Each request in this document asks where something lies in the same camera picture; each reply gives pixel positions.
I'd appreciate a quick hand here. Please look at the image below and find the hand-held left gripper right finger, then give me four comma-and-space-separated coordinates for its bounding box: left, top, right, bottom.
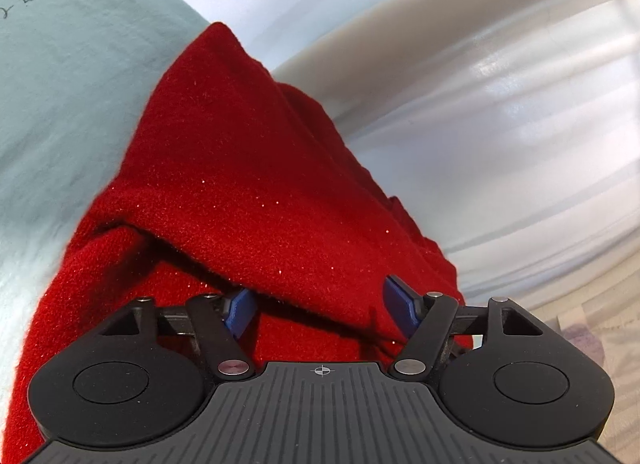
382, 274, 548, 381

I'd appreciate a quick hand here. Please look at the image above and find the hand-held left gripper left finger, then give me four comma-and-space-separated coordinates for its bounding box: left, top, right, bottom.
95, 288, 257, 379

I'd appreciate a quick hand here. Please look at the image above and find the red knit sweater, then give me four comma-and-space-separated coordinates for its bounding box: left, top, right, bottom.
2, 21, 473, 460

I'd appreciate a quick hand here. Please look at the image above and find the teal mushroom print bed sheet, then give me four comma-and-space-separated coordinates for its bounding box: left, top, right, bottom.
0, 0, 211, 425

